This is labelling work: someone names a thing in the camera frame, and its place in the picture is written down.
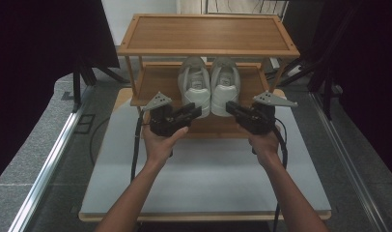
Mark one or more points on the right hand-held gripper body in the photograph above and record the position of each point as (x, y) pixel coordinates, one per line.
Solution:
(260, 121)

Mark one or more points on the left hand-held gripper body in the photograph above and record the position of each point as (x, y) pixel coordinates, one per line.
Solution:
(163, 122)

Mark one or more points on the white sneaker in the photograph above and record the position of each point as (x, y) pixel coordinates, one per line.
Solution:
(224, 93)
(194, 93)

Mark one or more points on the wooden three-tier shoe rack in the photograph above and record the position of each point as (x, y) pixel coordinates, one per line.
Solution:
(203, 34)

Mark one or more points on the person's left hand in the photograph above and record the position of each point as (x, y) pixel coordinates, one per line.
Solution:
(160, 145)

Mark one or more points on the person's right hand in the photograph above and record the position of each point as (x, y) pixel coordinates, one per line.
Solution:
(263, 145)

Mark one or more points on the black metal stand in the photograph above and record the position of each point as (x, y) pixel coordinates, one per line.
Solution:
(326, 83)
(77, 87)

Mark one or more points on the black floor plate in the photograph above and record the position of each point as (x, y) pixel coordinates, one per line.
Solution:
(84, 124)

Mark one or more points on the dark curtain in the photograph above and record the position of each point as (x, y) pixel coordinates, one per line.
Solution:
(361, 64)
(39, 64)

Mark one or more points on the silver metal rail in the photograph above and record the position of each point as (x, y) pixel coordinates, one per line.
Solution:
(46, 174)
(348, 161)

